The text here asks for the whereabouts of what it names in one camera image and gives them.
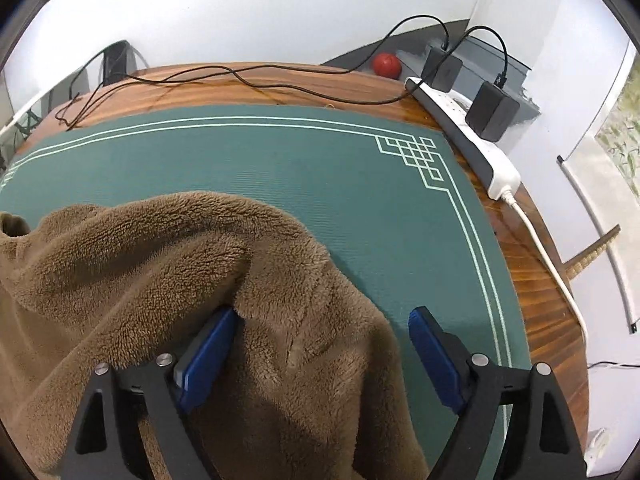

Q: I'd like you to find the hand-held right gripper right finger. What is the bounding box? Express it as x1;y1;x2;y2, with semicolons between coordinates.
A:
407;306;587;480

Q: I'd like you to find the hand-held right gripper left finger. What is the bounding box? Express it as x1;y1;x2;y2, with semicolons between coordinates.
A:
61;307;240;480

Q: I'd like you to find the brown fleece garment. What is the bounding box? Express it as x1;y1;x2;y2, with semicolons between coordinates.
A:
0;191;431;480

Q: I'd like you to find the white small appliance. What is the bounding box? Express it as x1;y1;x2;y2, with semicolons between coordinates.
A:
585;425;621;478

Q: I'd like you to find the notched wooden stick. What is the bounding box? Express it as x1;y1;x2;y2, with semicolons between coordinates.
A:
565;227;621;276

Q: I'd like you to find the white power strip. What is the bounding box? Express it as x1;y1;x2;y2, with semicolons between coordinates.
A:
404;76;522;201

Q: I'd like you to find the green table mat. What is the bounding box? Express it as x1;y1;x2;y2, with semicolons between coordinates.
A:
0;104;532;480

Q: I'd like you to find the black power adapter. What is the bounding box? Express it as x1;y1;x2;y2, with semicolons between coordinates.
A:
421;45;463;93
465;81;521;143

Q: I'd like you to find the glass table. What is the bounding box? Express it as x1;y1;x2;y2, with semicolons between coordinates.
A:
0;91;51;158

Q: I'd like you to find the black mesh office chair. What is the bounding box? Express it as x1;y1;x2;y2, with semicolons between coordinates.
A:
97;40;148;86

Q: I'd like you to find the white power cord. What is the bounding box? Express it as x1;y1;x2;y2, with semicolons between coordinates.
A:
505;191;590;342

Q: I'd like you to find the black appliance cable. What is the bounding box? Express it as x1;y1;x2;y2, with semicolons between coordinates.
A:
587;360;640;372

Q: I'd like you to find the hanging wall scroll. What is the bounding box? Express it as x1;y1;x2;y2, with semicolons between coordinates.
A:
557;50;640;333

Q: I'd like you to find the black charger cable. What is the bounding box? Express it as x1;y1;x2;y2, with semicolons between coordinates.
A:
54;14;451;131
54;27;511;131

